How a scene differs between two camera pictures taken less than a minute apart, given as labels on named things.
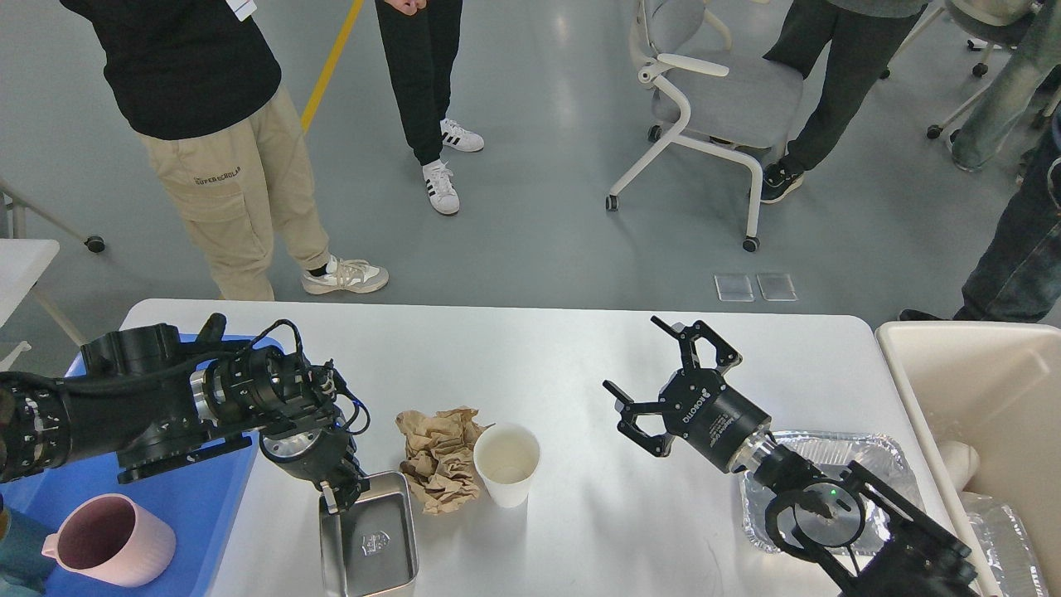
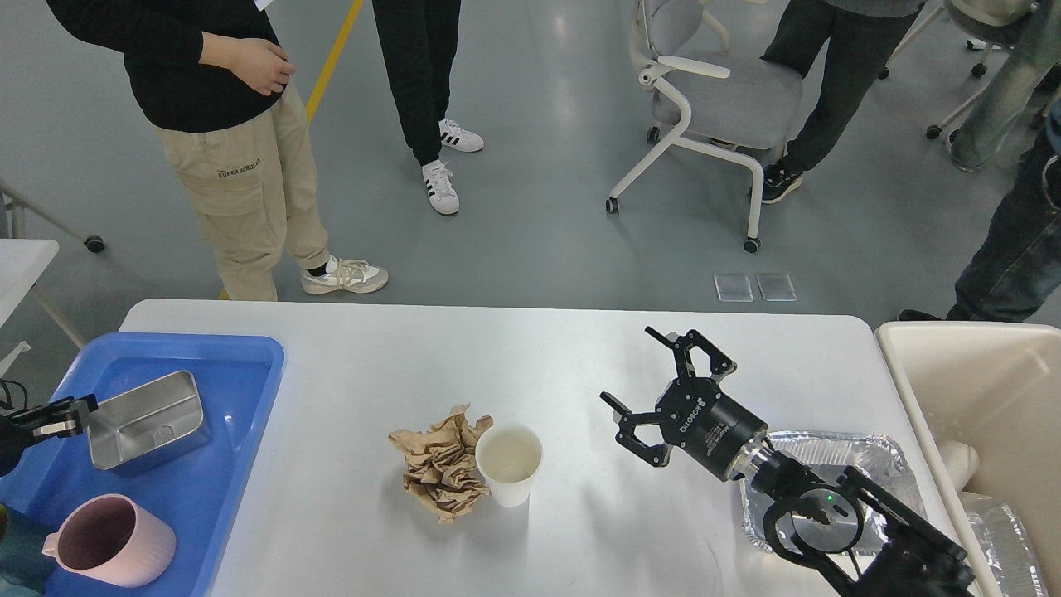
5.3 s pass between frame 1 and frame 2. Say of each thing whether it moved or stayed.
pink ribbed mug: stayed
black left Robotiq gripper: moved
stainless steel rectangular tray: moved
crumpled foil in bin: stayed
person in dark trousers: stayed
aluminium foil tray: stayed
